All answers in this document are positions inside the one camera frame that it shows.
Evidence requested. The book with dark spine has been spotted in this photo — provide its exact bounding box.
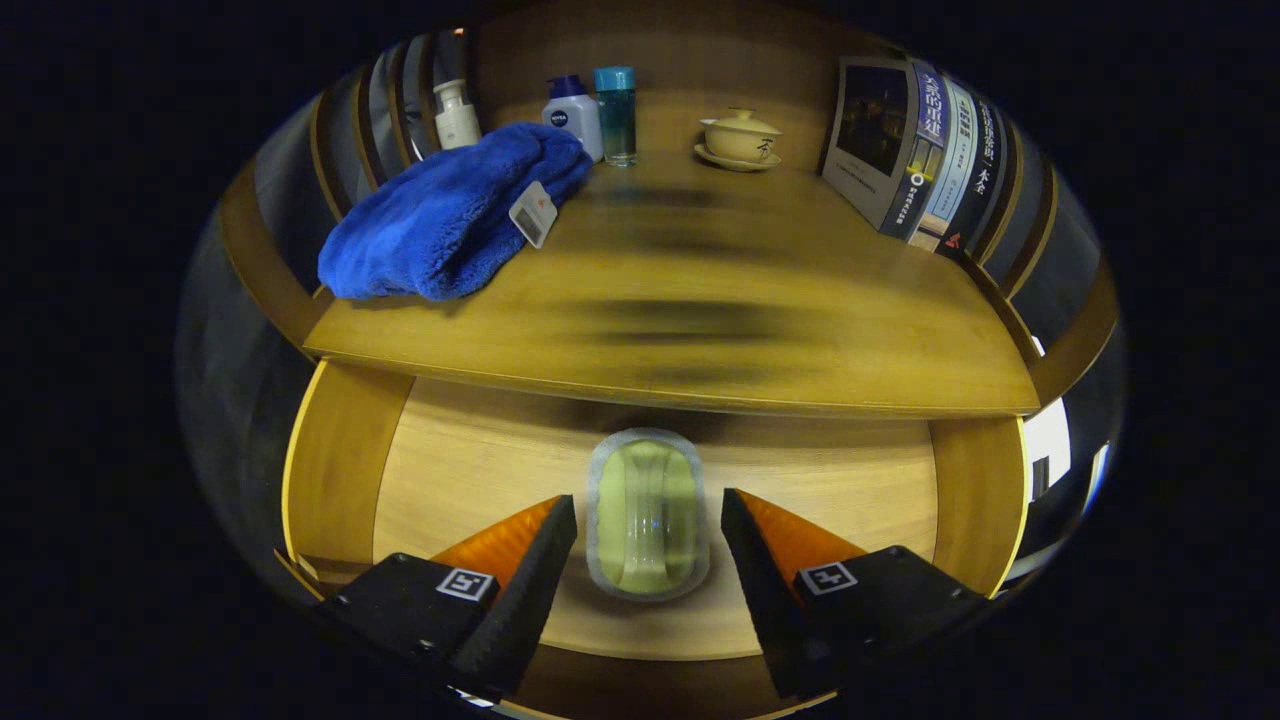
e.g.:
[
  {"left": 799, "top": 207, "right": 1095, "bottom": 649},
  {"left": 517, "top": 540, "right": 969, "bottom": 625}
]
[{"left": 935, "top": 95, "right": 1004, "bottom": 259}]

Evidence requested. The book with pale spine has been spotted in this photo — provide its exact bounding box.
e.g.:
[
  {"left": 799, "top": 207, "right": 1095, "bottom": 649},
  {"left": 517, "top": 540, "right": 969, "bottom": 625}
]
[{"left": 908, "top": 75, "right": 979, "bottom": 251}]

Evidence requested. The wooden drawer with black knob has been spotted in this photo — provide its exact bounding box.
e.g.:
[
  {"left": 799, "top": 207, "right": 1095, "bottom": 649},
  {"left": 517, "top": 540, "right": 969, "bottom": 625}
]
[{"left": 280, "top": 360, "right": 1031, "bottom": 720}]

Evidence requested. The blue towel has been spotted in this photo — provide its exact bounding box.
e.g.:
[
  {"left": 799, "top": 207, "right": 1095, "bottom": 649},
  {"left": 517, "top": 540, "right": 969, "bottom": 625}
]
[{"left": 317, "top": 122, "right": 594, "bottom": 303}]

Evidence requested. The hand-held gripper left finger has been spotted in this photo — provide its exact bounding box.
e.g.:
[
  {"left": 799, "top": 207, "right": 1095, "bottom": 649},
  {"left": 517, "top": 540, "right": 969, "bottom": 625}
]
[{"left": 320, "top": 493, "right": 579, "bottom": 704}]

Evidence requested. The clear teal bottle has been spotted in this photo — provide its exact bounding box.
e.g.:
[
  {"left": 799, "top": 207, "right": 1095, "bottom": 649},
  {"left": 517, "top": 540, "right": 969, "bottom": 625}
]
[{"left": 593, "top": 66, "right": 638, "bottom": 168}]

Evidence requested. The grey book with blue spine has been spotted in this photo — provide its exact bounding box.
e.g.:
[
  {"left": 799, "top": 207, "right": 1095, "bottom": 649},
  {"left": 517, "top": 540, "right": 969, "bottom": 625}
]
[{"left": 822, "top": 55, "right": 951, "bottom": 241}]

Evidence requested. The beige lidded teacup with saucer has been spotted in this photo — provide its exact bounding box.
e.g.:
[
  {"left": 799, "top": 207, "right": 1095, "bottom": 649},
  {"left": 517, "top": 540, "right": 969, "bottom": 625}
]
[{"left": 694, "top": 107, "right": 784, "bottom": 173}]

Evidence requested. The green sponge brush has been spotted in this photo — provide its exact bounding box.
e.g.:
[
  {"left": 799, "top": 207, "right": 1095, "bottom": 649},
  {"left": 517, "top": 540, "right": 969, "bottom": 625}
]
[{"left": 585, "top": 428, "right": 711, "bottom": 603}]

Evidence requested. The white bottle with blue cap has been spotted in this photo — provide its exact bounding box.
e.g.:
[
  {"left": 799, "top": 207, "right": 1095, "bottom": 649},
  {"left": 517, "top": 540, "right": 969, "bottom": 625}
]
[{"left": 541, "top": 75, "right": 605, "bottom": 163}]

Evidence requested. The wooden countertop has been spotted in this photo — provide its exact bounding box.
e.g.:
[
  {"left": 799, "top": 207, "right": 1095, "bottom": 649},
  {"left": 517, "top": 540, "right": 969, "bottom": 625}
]
[{"left": 303, "top": 150, "right": 1043, "bottom": 419}]

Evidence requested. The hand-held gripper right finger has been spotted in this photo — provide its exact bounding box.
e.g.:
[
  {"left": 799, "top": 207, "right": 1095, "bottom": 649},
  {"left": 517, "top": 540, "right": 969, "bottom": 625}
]
[{"left": 720, "top": 487, "right": 991, "bottom": 701}]

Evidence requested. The white pump bottle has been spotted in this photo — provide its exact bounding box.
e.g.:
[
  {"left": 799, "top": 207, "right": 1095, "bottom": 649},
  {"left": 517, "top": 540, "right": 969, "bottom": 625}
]
[{"left": 432, "top": 78, "right": 483, "bottom": 151}]

